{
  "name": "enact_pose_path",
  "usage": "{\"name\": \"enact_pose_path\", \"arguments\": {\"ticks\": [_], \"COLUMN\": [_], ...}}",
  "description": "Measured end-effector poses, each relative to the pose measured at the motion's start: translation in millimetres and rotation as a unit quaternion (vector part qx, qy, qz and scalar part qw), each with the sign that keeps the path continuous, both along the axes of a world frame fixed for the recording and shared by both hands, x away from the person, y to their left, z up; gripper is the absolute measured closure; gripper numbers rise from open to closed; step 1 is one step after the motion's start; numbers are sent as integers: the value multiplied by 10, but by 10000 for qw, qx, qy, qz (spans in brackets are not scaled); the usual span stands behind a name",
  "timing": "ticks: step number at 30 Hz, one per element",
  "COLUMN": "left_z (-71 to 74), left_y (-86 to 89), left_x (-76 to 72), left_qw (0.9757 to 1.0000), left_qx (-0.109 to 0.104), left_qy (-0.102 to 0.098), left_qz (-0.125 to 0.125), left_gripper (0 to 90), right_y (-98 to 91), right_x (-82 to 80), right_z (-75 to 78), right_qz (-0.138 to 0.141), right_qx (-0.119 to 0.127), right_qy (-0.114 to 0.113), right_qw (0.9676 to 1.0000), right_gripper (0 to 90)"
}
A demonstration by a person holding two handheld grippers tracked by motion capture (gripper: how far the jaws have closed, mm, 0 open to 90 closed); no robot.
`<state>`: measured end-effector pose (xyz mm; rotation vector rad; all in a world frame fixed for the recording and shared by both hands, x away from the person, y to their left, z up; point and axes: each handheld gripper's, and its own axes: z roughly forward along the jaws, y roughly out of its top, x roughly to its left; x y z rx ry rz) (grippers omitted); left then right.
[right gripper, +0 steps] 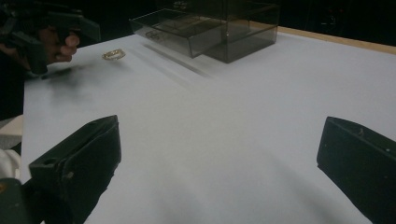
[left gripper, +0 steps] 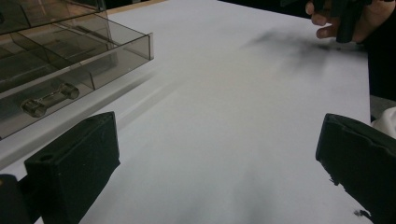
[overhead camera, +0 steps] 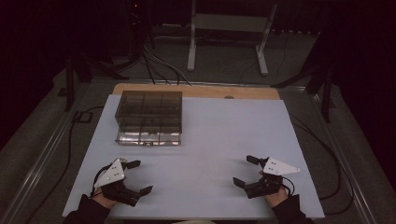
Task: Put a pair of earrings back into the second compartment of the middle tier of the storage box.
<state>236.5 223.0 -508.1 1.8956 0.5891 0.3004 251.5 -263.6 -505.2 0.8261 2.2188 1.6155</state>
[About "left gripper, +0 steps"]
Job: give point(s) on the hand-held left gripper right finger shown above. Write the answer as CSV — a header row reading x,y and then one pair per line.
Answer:
x,y
358,155

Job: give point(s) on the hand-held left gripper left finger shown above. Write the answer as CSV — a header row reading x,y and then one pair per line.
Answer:
x,y
74,165

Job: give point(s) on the smoky transparent drawer organizer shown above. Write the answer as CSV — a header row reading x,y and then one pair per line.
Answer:
x,y
56,59

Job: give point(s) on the white cloth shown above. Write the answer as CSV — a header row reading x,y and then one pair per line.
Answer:
x,y
386,123

